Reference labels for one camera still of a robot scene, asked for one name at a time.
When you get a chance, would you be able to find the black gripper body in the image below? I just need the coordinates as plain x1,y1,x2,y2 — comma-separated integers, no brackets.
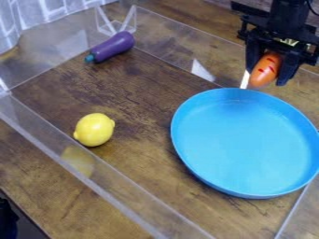
238,0,319,65

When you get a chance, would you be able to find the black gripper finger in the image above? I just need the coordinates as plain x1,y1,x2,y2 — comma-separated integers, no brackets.
246,40,266,72
275,51,301,86

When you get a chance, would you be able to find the orange toy carrot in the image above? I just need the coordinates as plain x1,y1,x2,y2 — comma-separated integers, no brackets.
248,51,282,89

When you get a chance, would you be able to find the dark baseboard strip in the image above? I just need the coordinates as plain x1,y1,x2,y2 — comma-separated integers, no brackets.
231,1,270,17

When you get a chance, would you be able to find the blue plastic plate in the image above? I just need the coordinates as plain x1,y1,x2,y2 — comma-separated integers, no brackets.
171,88,319,199

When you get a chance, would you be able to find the purple toy eggplant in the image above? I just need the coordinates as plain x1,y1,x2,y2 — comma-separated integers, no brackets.
84,31,135,63

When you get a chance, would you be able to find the yellow toy lemon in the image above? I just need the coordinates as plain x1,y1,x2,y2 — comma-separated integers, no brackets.
74,113,115,147

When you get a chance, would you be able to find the white patterned curtain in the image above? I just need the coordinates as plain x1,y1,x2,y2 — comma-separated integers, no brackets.
0,0,119,54

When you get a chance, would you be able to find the clear acrylic enclosure wall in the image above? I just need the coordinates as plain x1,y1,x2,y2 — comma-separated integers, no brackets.
0,0,319,239

